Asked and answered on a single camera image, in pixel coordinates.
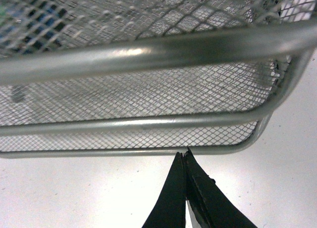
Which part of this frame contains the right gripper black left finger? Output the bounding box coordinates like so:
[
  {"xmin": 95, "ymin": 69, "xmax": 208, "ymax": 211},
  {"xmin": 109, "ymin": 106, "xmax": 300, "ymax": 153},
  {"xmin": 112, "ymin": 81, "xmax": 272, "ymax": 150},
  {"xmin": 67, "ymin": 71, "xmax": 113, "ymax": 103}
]
[{"xmin": 143, "ymin": 152, "xmax": 186, "ymax": 228}]

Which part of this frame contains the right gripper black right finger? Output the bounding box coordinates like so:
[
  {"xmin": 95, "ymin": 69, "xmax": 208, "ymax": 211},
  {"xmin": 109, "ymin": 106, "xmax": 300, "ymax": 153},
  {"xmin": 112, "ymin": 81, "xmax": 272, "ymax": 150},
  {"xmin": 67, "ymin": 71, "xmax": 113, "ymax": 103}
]
[{"xmin": 184, "ymin": 149, "xmax": 253, "ymax": 228}]

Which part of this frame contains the grey metal mesh rack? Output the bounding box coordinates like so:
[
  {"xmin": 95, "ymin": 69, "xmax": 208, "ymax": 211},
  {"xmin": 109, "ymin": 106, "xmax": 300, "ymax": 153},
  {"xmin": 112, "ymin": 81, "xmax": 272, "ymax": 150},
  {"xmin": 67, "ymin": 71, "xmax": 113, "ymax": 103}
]
[{"xmin": 0, "ymin": 0, "xmax": 317, "ymax": 158}]

